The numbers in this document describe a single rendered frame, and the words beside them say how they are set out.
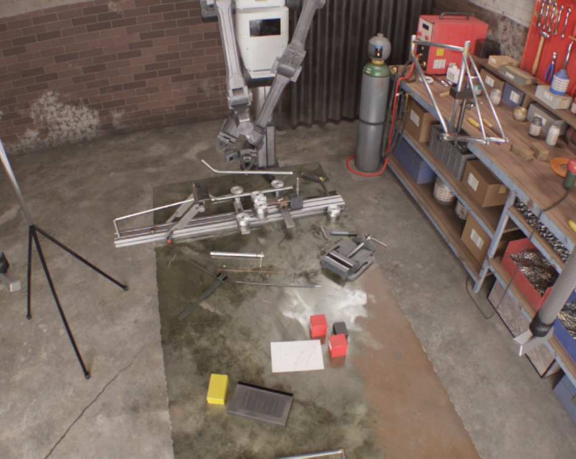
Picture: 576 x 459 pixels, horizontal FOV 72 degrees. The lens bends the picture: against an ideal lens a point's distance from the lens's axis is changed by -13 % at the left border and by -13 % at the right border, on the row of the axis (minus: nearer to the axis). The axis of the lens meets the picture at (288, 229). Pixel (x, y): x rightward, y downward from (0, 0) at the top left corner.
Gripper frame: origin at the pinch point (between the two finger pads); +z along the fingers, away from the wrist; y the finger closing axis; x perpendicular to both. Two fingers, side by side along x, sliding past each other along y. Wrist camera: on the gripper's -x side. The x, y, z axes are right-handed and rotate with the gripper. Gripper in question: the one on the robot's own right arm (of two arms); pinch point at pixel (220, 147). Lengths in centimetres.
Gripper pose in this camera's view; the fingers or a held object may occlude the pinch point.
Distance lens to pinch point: 175.0
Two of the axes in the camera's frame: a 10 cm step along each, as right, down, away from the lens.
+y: 0.4, -6.5, 7.6
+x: -8.7, -4.0, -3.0
